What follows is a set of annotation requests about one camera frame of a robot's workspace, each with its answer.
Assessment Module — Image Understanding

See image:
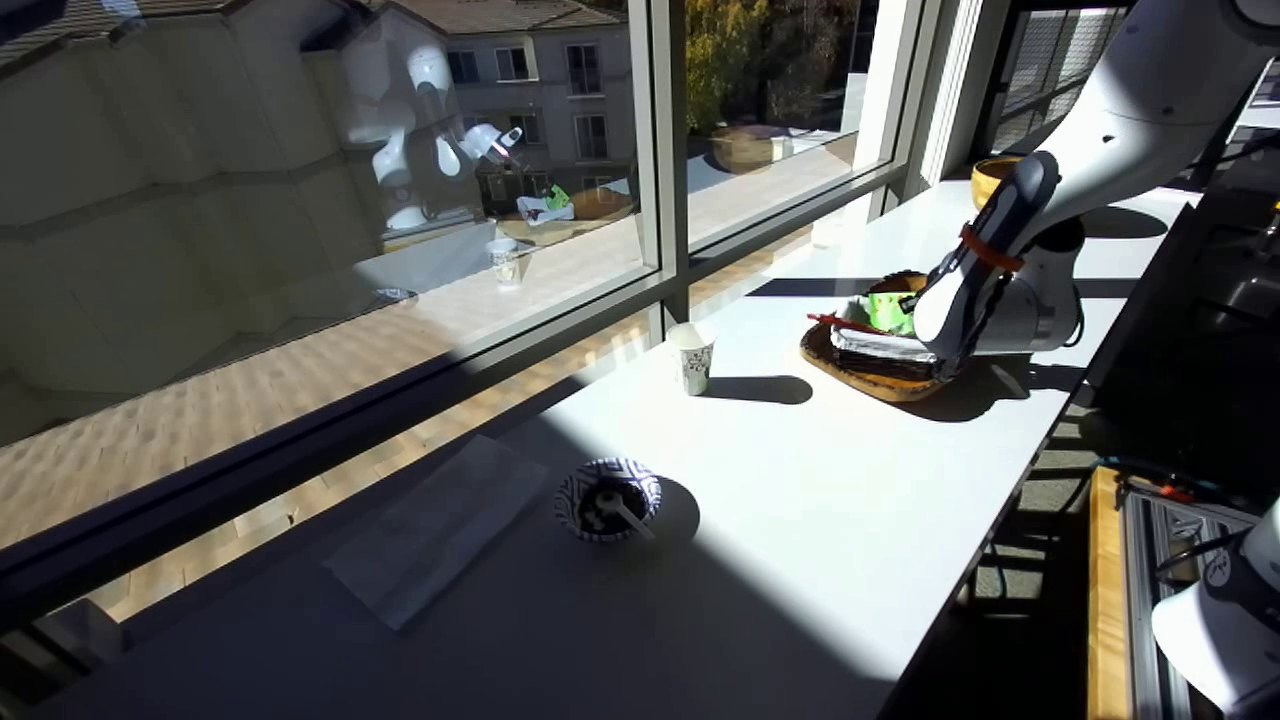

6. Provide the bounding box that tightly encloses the black equipment cabinet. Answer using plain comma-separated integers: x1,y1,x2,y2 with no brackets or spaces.
1083,183,1280,512

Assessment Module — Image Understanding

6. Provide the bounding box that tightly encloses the small blue patterned bowl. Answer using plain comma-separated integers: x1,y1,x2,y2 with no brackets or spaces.
563,456,665,547

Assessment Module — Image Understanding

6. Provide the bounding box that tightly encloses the yellow bowl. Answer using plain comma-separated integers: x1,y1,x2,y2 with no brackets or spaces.
970,152,1029,217

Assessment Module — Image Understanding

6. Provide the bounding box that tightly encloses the white jug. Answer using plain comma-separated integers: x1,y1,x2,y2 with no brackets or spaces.
975,217,1093,361

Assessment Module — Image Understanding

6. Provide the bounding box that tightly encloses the wooden plank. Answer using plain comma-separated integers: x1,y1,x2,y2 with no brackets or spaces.
1083,465,1136,720

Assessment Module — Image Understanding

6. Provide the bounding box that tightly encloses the green sachet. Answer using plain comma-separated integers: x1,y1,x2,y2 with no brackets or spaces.
858,292,921,341

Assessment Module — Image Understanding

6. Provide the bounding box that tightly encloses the white paper cup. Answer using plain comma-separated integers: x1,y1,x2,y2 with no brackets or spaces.
673,325,722,401

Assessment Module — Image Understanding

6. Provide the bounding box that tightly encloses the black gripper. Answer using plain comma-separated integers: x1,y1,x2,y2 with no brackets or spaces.
909,234,1031,383

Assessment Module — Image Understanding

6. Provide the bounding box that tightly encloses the white square box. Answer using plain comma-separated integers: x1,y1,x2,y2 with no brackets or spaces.
826,310,938,367

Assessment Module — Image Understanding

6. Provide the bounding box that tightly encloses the white rounded device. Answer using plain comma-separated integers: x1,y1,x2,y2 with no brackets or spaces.
1147,497,1280,720

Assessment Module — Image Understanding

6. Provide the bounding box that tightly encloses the brown wooden tray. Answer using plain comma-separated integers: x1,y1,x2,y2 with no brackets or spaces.
797,269,964,409

